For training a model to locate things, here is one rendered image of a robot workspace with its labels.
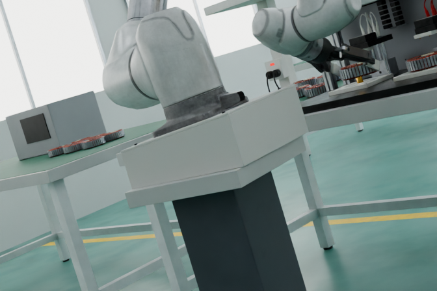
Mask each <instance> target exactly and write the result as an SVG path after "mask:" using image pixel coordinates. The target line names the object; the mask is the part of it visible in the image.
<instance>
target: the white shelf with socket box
mask: <svg viewBox="0 0 437 291"><path fill-rule="evenodd" d="M254 4H257V7H258V11H259V10H261V9H262V8H276V3H275V0H225V1H222V2H219V3H217V4H214V5H211V6H208V7H205V8H204V12H205V15H206V16H209V15H212V14H217V13H220V12H225V11H228V10H233V9H236V8H241V7H244V6H249V5H254ZM270 51H271V55H272V60H270V61H268V62H265V67H266V70H267V72H266V74H265V75H266V78H267V87H268V90H269V92H271V91H270V89H269V84H268V79H269V81H270V82H271V81H274V82H275V84H276V86H277V87H278V88H279V86H278V85H277V83H276V80H279V82H280V86H281V88H283V87H285V86H289V85H291V84H293V83H294V82H297V81H298V79H297V75H296V72H295V68H294V65H293V61H292V59H291V55H284V54H281V53H278V52H276V51H273V50H272V49H270Z"/></svg>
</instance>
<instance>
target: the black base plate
mask: <svg viewBox="0 0 437 291"><path fill-rule="evenodd" d="M406 72H408V69H403V70H399V73H397V74H395V75H393V76H394V77H396V76H399V75H401V74H404V73H406ZM435 87H437V73H431V74H428V75H422V76H419V77H413V78H410V79H405V80H401V81H395V82H394V81H393V77H392V78H390V79H387V80H385V81H382V82H380V83H378V84H375V85H373V86H370V87H369V88H363V89H360V90H354V91H351V92H345V93H342V94H336V95H331V96H329V94H328V93H329V92H331V91H333V90H331V91H327V92H325V93H323V94H320V95H317V96H315V97H312V98H310V99H307V100H305V101H302V102H300V104H301V106H302V110H303V113H304V114H308V113H312V112H318V111H322V110H327V109H331V108H337V107H343V106H347V105H352V104H356V103H362V102H366V101H372V100H375V99H381V98H385V97H391V96H395V95H400V94H406V93H410V92H416V91H420V90H425V89H429V88H435Z"/></svg>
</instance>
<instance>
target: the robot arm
mask: <svg viewBox="0 0 437 291"><path fill-rule="evenodd" d="M167 4H168V0H129V8H128V14H127V23H125V24H124V25H122V26H121V27H120V28H119V29H118V30H117V31H116V34H115V37H114V41H113V45H112V48H111V52H110V54H109V57H108V60H107V63H106V65H105V67H104V69H103V75H102V83H103V89H104V90H105V93H106V95H107V96H108V98H109V99H110V100H111V101H112V102H114V103H115V104H117V105H120V106H122V107H127V108H133V109H136V110H138V109H144V108H149V107H152V106H155V105H158V104H161V105H162V108H163V110H164V113H165V117H166V123H165V124H164V125H162V126H161V127H160V128H158V129H157V130H155V131H154V132H153V133H152V135H153V138H156V137H158V136H161V135H164V134H166V133H170V132H172V131H175V130H178V129H180V128H183V127H186V126H188V125H192V124H193V123H197V122H199V121H203V120H206V119H208V118H211V117H213V116H216V115H217V114H220V113H222V112H224V111H227V110H229V109H231V108H234V107H236V106H239V105H242V104H243V103H246V102H248V101H249V100H248V97H247V96H245V95H244V93H243V92H242V91H238V92H232V93H229V92H227V91H226V90H225V88H224V85H223V83H222V80H221V77H220V73H219V69H218V66H217V63H216V60H215V57H214V55H213V52H212V50H211V48H210V45H209V43H208V41H207V38H206V37H205V34H204V32H203V30H202V29H201V27H200V26H199V24H198V23H197V22H196V20H195V19H194V18H193V17H192V16H191V15H190V14H189V13H188V12H187V11H186V10H182V9H181V8H180V7H177V6H175V7H172V8H168V9H167ZM361 7H362V0H297V5H296V6H292V7H287V8H280V9H278V8H262V9H261V10H259V11H258V12H257V13H256V14H255V16H254V18H253V20H252V34H253V36H254V37H255V38H256V39H257V40H258V41H259V42H260V43H262V44H263V45H264V46H266V47H268V48H269V49H272V50H273V51H276V52H278V53H281V54H284V55H291V56H293V57H297V58H299V59H301V60H303V61H306V62H308V63H310V64H311V65H312V66H313V67H314V68H315V69H317V70H318V71H319V72H320V73H323V72H324V71H326V72H330V73H333V74H335V75H337V76H339V77H340V74H339V70H340V69H341V68H342V67H341V66H338V65H337V64H335V63H333V62H332V63H331V65H330V61H333V60H339V61H343V60H351V61H356V62H363V65H365V66H367V67H370V68H372V69H374V70H376V71H380V61H379V60H377V59H374V58H372V57H371V51H368V50H365V49H360V48H357V47H353V46H349V45H347V44H342V45H341V47H336V46H333V45H332V44H331V43H330V41H329V40H328V39H327V38H325V37H327V36H330V35H332V34H334V33H336V32H338V31H340V30H342V29H343V28H345V27H346V26H348V25H349V24H350V23H352V22H353V21H354V20H355V19H356V18H357V17H358V15H359V13H360V10H361ZM339 52H341V58H340V57H339Z"/></svg>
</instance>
